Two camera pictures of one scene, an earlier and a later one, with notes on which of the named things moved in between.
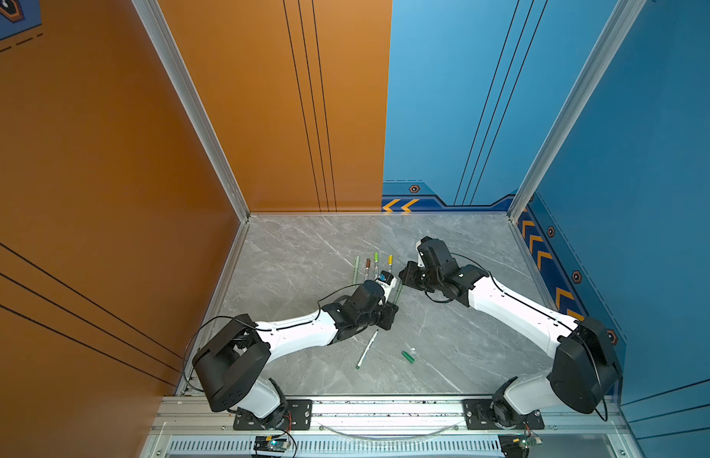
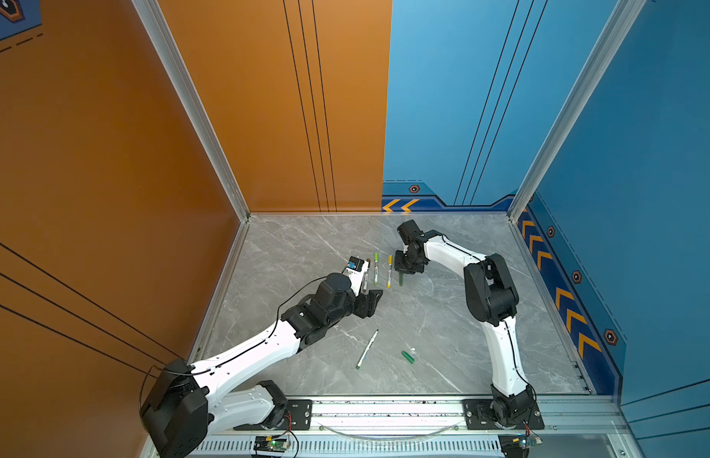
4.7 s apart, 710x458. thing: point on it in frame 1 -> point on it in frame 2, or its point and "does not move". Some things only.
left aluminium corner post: x=167 y=47 does not move
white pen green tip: x=366 y=347 does not move
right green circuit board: x=517 y=446 does not move
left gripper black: x=389 y=312 -> x=366 y=302
